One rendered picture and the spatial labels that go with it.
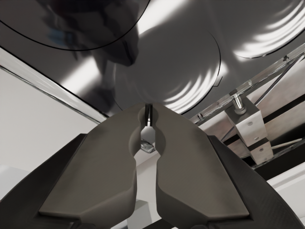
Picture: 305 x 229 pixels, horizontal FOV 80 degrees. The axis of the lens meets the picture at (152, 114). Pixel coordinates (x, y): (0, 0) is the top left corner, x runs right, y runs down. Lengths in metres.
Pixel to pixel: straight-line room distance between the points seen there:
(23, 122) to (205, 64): 0.24
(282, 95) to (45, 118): 0.34
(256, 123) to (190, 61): 0.15
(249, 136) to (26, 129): 0.32
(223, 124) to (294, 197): 2.69
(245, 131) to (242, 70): 0.10
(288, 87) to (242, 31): 0.16
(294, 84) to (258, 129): 0.08
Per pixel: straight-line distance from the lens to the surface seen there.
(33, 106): 0.28
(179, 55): 0.16
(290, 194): 2.97
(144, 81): 0.16
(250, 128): 0.28
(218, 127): 0.30
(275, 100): 0.32
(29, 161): 0.37
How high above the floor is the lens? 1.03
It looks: 43 degrees down
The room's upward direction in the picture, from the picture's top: 158 degrees clockwise
